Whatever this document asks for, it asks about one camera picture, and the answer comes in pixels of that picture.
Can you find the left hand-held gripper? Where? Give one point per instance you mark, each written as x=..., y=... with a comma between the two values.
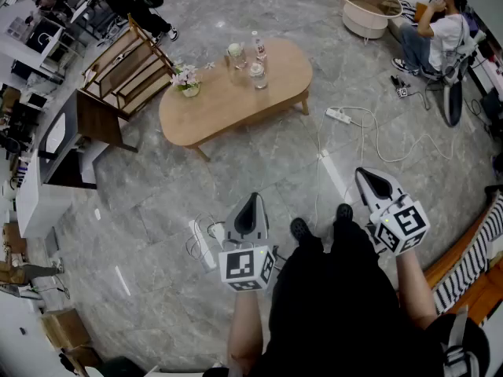
x=245, y=267

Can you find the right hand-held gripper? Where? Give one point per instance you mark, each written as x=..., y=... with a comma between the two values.
x=404, y=228

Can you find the person's left forearm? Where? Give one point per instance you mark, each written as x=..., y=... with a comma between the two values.
x=243, y=328

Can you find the person's right forearm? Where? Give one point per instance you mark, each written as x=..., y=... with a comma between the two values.
x=412, y=285

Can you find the wooden coffee table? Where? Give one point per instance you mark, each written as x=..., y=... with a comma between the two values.
x=236, y=104

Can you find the person's right black shoe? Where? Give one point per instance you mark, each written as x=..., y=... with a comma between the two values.
x=344, y=212

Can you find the person's black shoe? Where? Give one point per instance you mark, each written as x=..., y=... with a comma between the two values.
x=344, y=212
x=300, y=229

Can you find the white power strip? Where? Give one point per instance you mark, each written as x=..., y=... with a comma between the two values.
x=202, y=246
x=338, y=115

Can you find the person's left black shoe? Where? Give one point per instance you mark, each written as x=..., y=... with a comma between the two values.
x=300, y=229

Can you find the orange sofa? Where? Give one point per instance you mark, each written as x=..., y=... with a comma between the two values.
x=456, y=251

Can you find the unused black gripper device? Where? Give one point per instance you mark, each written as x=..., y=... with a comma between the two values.
x=399, y=86

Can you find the striped throw blanket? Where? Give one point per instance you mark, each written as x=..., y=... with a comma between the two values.
x=471, y=257

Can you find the person's black clothes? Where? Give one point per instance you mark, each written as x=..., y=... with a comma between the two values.
x=334, y=308

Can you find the short glass jar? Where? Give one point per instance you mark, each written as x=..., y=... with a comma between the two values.
x=258, y=76

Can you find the pink flowers in pot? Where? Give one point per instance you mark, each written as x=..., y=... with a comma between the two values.
x=186, y=81

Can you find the loose pink flower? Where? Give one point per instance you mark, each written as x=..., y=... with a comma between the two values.
x=210, y=65

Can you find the glass cup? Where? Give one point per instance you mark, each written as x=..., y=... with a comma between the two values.
x=236, y=55

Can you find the plastic bottle red label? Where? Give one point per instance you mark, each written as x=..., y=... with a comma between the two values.
x=259, y=47

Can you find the dark wood cabinet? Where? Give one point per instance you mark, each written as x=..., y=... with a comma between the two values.
x=98, y=120

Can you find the black white striped cushion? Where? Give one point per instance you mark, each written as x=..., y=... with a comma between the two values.
x=408, y=11

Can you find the orange cushion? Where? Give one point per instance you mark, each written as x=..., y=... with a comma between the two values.
x=421, y=11

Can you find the dark green bin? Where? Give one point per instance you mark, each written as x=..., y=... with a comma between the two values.
x=118, y=367

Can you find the wooden shelf rack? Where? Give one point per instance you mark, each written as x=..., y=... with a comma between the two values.
x=125, y=69

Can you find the white rectangular cabinet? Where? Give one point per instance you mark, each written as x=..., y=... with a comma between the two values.
x=39, y=206

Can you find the large cardboard box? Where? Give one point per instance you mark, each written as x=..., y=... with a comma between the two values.
x=64, y=328

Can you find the white oval tray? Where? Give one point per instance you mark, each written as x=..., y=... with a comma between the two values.
x=56, y=132

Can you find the small cardboard box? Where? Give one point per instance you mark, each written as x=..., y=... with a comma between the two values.
x=82, y=359

